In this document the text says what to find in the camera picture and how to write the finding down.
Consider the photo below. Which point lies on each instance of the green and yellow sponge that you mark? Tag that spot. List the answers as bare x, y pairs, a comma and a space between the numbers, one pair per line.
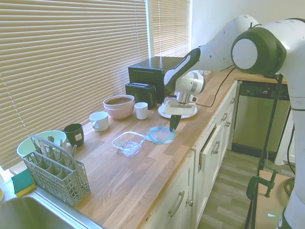
22, 182

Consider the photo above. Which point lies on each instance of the black camera stand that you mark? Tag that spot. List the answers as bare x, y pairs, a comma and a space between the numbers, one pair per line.
272, 114

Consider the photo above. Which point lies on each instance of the white lower cabinet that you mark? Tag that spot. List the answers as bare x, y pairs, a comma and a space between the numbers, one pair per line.
207, 181

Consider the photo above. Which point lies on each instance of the grey plastic cutlery basket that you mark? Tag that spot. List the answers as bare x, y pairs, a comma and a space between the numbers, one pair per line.
54, 181

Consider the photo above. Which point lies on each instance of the clear lid with blue rim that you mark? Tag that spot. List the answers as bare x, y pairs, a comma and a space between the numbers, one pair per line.
158, 136

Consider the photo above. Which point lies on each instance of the metal cabinet knob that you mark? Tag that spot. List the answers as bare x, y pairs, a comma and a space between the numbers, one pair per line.
190, 202

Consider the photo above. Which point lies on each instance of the black toaster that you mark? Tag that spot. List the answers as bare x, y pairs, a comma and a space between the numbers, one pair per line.
138, 95

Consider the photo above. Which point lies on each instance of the clear glass food container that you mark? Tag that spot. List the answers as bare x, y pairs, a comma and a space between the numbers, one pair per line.
128, 143

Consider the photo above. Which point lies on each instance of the narrow beige window blind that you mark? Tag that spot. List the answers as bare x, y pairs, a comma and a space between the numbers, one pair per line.
171, 28

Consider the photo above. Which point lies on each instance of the mint green bowl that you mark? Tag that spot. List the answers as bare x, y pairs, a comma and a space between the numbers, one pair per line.
25, 149

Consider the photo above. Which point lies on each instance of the pink bowl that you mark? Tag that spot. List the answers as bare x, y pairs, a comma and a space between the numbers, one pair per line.
119, 114

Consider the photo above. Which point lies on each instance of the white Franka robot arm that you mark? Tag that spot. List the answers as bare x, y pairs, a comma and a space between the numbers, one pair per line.
262, 47

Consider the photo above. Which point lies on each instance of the stainless steel sink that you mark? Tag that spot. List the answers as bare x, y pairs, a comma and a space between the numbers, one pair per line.
35, 214

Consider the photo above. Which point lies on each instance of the white plate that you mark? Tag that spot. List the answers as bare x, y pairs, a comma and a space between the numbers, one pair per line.
161, 111

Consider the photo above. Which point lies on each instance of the dark green clamp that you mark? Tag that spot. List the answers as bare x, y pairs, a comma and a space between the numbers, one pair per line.
252, 184

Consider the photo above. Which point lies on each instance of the black cup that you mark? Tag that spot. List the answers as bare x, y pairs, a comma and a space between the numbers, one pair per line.
74, 133

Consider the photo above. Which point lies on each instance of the wide white mug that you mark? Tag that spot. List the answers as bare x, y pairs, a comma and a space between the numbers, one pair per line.
101, 121

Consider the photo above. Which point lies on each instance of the stainless steel dishwasher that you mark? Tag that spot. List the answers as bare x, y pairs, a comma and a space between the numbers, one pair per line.
252, 119

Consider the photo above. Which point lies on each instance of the small white cup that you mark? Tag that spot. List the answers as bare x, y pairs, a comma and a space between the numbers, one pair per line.
141, 112

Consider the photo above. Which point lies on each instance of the black coffee machine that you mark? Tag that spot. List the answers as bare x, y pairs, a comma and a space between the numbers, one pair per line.
147, 71

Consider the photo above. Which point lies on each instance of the grey bowl with brown inside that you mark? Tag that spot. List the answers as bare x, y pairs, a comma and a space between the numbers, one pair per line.
119, 106

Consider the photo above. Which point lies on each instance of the white tall cabinet door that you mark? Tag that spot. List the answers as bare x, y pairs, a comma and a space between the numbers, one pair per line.
284, 143

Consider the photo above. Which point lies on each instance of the metal cutlery piece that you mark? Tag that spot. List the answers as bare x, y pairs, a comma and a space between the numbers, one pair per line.
74, 150

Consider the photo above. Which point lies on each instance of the wide beige window blind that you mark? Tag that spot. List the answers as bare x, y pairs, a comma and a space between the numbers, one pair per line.
71, 59

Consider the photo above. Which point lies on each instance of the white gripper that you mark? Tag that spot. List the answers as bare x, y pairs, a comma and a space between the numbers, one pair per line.
178, 108

